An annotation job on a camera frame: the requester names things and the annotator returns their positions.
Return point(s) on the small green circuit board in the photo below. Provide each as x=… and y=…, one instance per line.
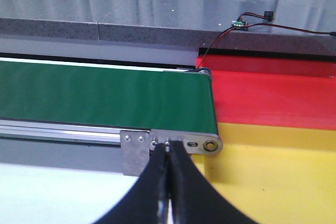
x=240, y=24

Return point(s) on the small black sensor block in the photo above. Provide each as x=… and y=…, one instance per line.
x=269, y=15

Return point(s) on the grey stone counter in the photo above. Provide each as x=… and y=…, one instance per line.
x=301, y=26

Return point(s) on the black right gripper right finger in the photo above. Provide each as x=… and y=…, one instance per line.
x=194, y=199

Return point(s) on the steel conveyor support bracket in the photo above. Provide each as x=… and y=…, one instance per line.
x=134, y=151

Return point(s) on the yellow plastic tray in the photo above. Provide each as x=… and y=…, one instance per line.
x=275, y=174

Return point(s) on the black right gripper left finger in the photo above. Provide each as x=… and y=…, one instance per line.
x=147, y=200

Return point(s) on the red plastic tray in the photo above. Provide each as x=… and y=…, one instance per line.
x=272, y=91

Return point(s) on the green conveyor belt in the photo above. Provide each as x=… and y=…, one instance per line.
x=104, y=96

